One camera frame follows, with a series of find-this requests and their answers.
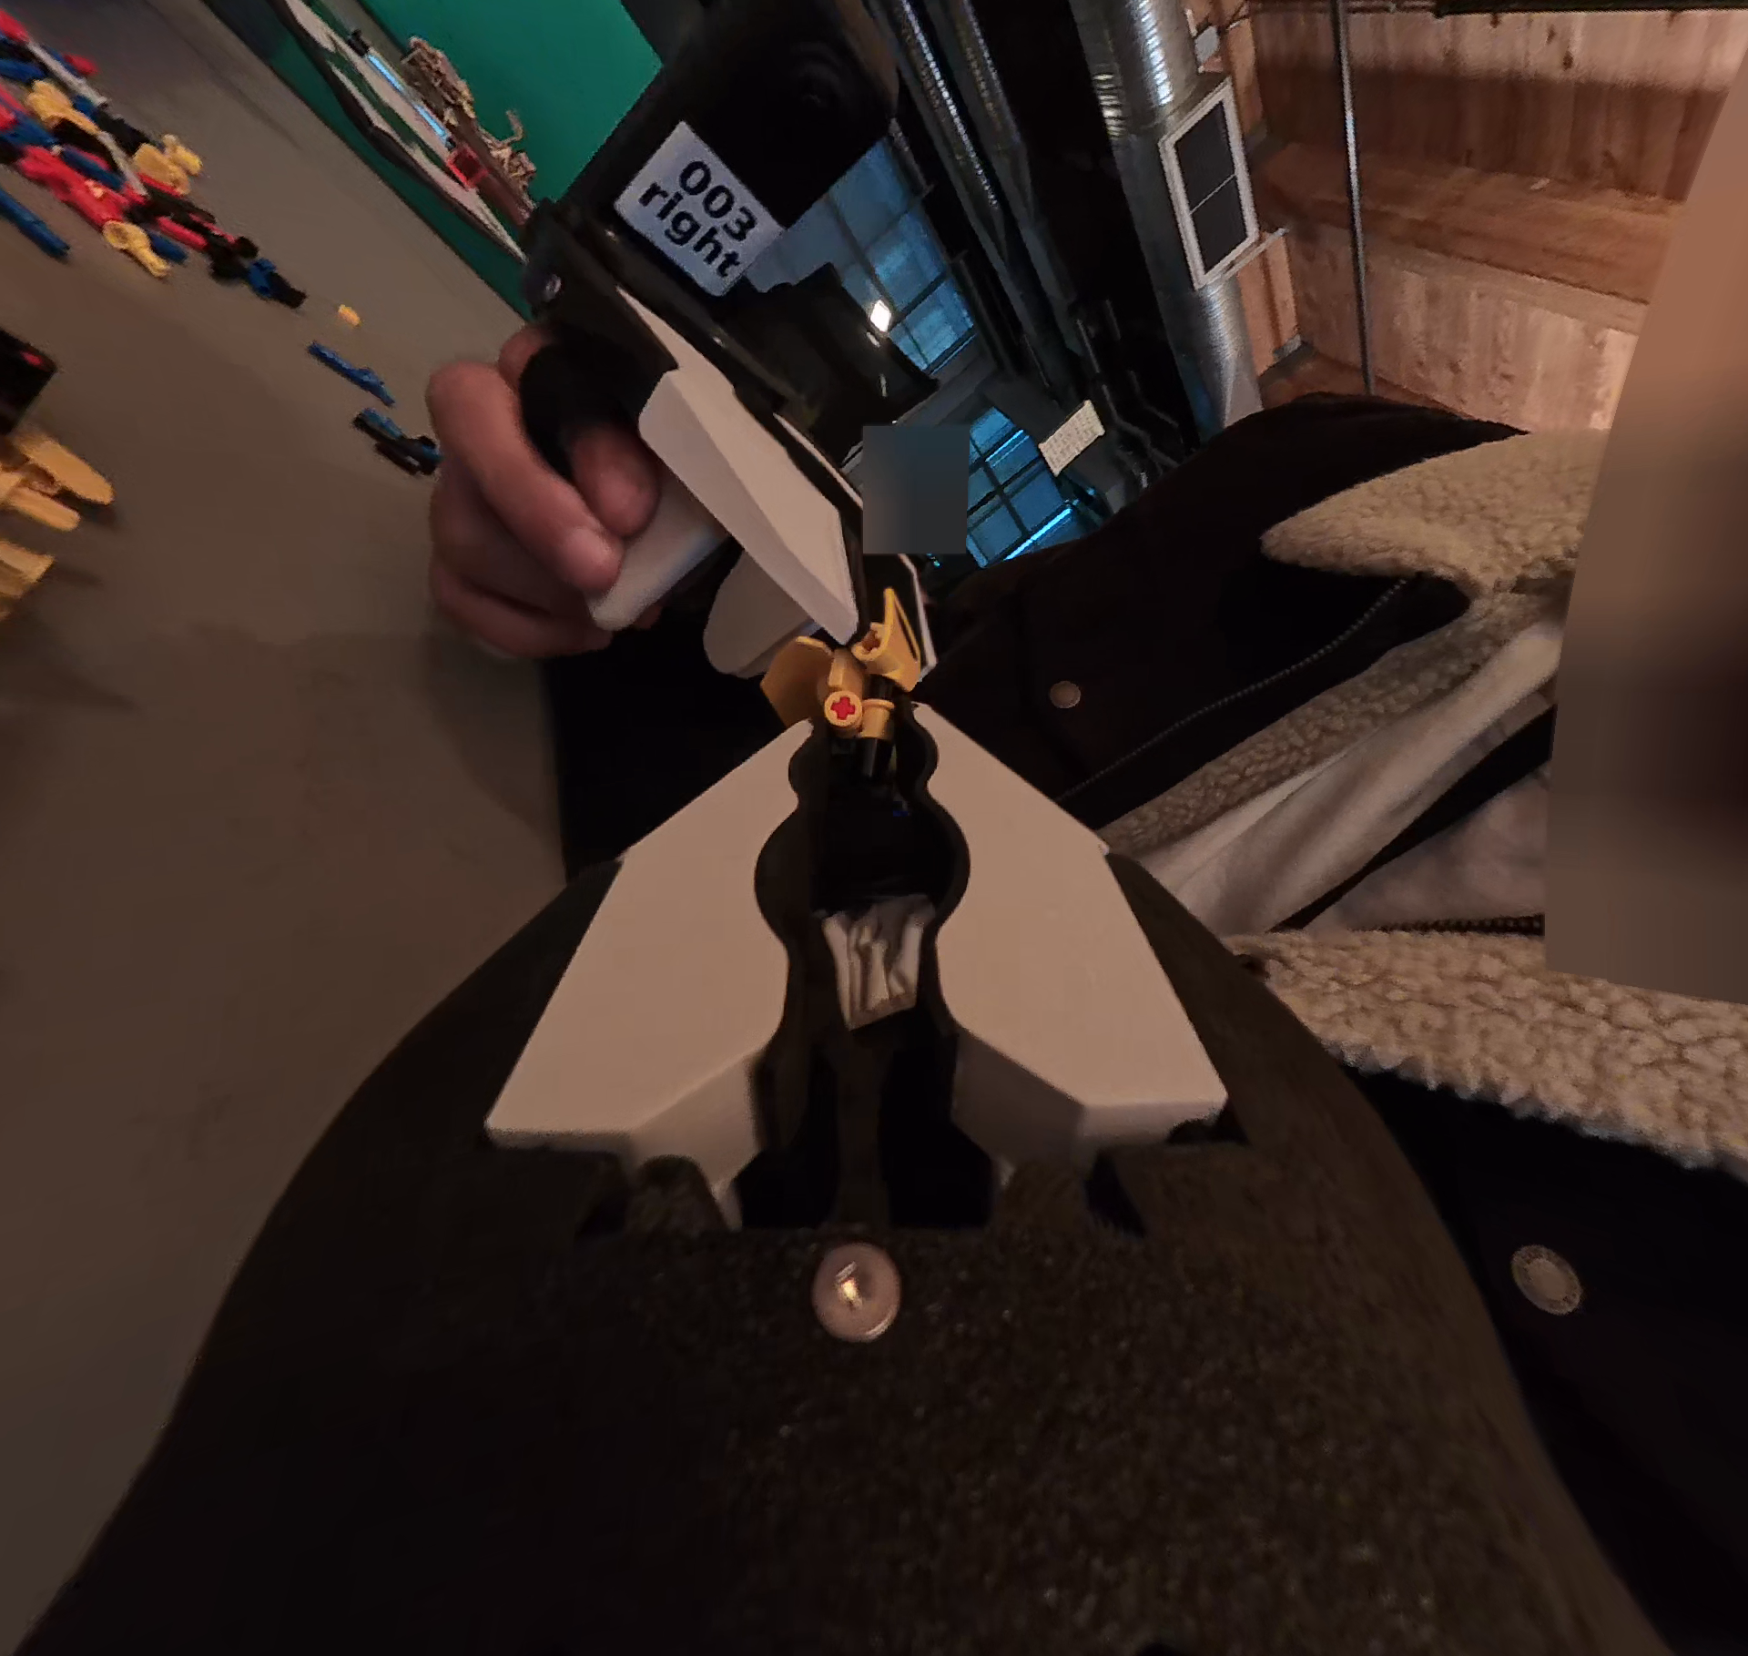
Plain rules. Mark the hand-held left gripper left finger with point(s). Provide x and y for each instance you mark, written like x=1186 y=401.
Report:
x=643 y=1001

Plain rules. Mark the small brick model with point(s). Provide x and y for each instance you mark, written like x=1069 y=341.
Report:
x=479 y=128

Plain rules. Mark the person's right hand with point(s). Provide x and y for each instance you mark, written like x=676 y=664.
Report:
x=507 y=537

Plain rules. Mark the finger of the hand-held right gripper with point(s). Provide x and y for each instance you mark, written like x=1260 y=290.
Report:
x=771 y=624
x=752 y=468

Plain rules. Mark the green corrugated box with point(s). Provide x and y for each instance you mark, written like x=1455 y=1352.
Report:
x=507 y=18

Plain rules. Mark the small yellow brick assembly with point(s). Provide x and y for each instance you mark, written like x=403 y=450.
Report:
x=847 y=686

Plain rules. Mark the dark green tray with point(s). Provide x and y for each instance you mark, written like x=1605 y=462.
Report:
x=383 y=155

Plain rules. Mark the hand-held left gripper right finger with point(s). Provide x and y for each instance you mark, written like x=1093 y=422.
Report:
x=1080 y=1001

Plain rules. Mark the yellow brick car model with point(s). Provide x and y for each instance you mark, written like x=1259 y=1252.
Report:
x=42 y=482

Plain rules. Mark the black fleece-lined jacket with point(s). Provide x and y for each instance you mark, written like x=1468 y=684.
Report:
x=1421 y=1219

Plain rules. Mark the scattered coloured brick pieces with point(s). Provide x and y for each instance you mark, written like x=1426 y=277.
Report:
x=137 y=182

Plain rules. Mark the white shirt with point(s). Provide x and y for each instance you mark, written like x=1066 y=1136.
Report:
x=1339 y=837

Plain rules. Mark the metal ventilation duct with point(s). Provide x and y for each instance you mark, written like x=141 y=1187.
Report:
x=1148 y=128

